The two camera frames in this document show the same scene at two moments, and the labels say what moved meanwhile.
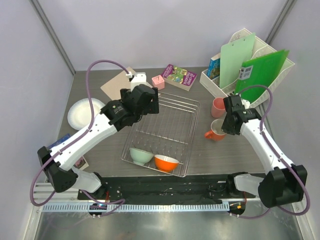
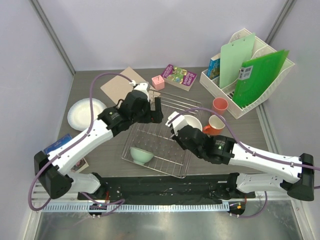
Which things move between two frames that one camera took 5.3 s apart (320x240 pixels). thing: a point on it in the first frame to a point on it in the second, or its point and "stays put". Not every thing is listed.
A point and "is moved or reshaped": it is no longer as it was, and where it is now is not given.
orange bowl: x=165 y=163 to x=193 y=122
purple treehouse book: x=179 y=77 stays put
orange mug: x=216 y=133 is moved or reshaped
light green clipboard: x=233 y=55 stays put
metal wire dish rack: x=170 y=132 stays put
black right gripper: x=225 y=128 to x=175 y=137
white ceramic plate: x=79 y=114 stays put
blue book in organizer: x=213 y=71 stays put
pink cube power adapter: x=158 y=82 stays put
